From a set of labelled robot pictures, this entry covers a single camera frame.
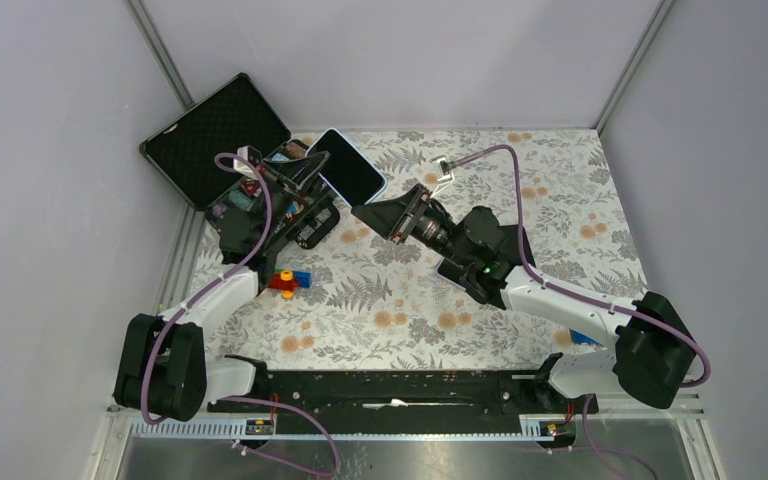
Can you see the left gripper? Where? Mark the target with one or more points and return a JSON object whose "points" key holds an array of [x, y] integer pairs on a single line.
{"points": [[301, 175]]}

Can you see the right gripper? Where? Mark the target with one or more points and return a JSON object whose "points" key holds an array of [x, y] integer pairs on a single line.
{"points": [[393, 217]]}

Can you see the black phone from blue case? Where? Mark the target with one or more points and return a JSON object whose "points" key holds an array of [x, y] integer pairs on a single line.
{"points": [[347, 167]]}

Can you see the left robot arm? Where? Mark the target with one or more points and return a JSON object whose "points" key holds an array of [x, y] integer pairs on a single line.
{"points": [[164, 371]]}

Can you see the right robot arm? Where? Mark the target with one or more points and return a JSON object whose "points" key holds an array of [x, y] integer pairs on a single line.
{"points": [[645, 351]]}

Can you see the black poker chip case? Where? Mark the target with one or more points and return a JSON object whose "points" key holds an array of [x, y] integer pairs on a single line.
{"points": [[196, 151]]}

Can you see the black phone without case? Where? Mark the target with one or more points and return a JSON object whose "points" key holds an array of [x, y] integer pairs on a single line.
{"points": [[515, 245]]}

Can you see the floral table mat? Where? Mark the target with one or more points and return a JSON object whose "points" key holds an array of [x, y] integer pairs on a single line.
{"points": [[376, 305]]}

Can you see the red toy brick car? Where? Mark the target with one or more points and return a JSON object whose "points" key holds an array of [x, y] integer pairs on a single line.
{"points": [[287, 282]]}

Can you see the blue toy car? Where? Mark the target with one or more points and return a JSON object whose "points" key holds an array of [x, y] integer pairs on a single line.
{"points": [[578, 338]]}

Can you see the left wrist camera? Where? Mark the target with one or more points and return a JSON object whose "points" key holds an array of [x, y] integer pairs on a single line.
{"points": [[249, 159]]}

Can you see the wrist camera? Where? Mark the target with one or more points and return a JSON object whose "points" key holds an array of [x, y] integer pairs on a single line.
{"points": [[249, 159], [444, 175]]}

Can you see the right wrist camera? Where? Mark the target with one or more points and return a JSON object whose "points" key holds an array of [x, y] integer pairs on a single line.
{"points": [[444, 175]]}

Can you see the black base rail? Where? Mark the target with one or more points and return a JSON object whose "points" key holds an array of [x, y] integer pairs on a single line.
{"points": [[419, 402]]}

